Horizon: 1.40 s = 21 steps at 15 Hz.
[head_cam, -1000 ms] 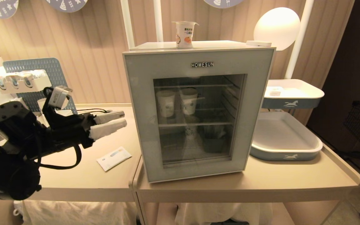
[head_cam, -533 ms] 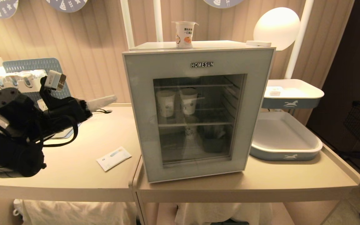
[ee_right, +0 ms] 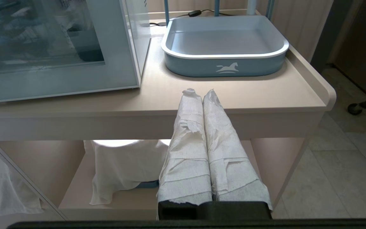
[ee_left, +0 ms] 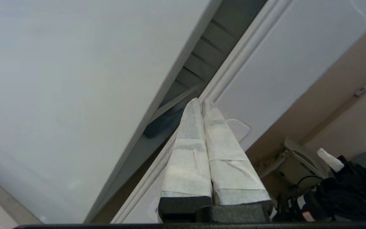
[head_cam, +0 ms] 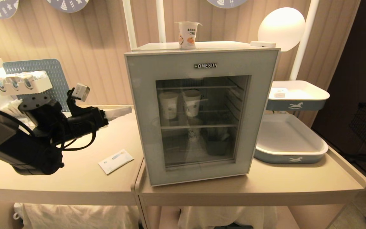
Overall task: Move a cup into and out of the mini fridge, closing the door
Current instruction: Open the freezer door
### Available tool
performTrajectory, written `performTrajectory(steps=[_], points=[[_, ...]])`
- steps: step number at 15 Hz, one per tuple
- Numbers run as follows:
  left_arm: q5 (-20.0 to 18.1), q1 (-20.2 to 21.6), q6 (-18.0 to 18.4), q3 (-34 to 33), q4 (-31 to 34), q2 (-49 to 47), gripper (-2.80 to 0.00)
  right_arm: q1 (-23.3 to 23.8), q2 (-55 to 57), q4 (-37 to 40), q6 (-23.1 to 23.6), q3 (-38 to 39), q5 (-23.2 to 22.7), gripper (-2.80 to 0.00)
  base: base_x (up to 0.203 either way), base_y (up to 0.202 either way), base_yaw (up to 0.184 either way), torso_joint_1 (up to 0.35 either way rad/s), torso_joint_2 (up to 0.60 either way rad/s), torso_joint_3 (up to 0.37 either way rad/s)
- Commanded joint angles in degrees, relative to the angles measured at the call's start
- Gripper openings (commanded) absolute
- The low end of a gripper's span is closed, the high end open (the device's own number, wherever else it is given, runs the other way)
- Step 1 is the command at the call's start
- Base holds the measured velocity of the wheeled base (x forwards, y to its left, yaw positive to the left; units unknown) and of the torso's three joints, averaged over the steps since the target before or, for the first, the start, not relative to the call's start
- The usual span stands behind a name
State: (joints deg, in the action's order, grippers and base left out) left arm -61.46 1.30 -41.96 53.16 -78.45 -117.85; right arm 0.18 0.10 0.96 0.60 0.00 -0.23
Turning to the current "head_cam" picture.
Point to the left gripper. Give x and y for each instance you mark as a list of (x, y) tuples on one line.
[(86, 118)]

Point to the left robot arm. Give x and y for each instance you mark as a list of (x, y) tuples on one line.
[(27, 149)]

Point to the white paper cup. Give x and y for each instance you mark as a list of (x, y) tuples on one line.
[(168, 105), (192, 101)]

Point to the white mini fridge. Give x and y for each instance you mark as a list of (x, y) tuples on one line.
[(202, 111)]

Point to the white yogurt cup orange print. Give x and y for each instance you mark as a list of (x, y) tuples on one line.
[(187, 34)]

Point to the glass mini fridge door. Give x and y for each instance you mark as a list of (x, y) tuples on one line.
[(259, 114)]

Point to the white wet wipe packet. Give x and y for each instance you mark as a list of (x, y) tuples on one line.
[(115, 161)]

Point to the blue perforated board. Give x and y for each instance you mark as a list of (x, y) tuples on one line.
[(54, 79)]

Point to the beige table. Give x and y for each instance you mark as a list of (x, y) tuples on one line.
[(265, 187), (59, 178)]

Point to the white shelf pole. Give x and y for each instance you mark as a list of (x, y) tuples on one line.
[(160, 20), (303, 39), (129, 24)]

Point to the white toothbrush holder rack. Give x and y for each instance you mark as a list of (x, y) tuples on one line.
[(22, 82)]

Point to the dark blue container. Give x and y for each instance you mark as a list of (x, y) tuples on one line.
[(217, 144)]

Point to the white cloth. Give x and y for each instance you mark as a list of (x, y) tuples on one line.
[(78, 216), (227, 218)]

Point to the white flat remote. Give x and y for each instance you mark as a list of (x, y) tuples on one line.
[(263, 44)]

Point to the small white box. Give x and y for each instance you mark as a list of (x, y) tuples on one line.
[(279, 93)]

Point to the large white tray blue rim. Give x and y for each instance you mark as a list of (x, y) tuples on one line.
[(289, 140)]

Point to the small white tray blue rim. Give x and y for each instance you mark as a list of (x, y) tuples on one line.
[(297, 95)]

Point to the round white lamp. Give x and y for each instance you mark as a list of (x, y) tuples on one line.
[(281, 28)]

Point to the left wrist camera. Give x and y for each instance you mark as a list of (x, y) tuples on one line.
[(79, 92)]

